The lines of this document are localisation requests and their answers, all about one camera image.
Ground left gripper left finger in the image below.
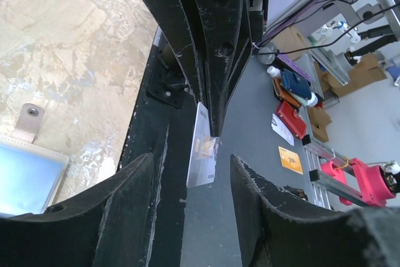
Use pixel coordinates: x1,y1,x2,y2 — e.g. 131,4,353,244
1,153,154,266

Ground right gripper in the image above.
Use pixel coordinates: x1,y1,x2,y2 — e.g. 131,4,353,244
143,0,269,137

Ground blue credit cards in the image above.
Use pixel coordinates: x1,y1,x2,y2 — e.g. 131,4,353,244
1,142,69,217

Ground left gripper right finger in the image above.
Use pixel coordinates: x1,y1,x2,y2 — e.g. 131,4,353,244
230,154,399,266

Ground beige leather card holder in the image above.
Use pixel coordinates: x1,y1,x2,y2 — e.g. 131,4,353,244
1,103,69,218

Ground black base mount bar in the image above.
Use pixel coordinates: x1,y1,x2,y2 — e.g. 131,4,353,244
117,29,196,266

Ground clutter of items on floor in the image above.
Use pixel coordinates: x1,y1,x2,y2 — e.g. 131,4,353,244
256,0,400,211

